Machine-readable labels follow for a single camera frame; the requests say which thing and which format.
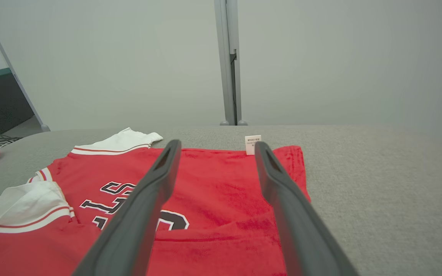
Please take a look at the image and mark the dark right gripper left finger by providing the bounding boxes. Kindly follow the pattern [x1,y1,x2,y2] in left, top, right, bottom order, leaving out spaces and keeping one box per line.
[73,139,182,276]

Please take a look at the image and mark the red Bulls jersey white sleeves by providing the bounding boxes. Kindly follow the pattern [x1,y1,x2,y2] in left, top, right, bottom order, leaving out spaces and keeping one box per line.
[0,127,312,276]

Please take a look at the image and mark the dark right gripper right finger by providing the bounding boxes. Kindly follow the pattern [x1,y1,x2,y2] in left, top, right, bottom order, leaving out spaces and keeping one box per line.
[254,141,360,276]

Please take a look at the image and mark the black computer tower teal top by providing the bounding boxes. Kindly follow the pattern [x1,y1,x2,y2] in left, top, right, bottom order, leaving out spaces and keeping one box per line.
[0,68,35,135]

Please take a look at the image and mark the grey partition joint post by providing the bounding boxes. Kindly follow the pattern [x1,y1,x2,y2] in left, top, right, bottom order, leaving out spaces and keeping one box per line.
[213,0,249,127]

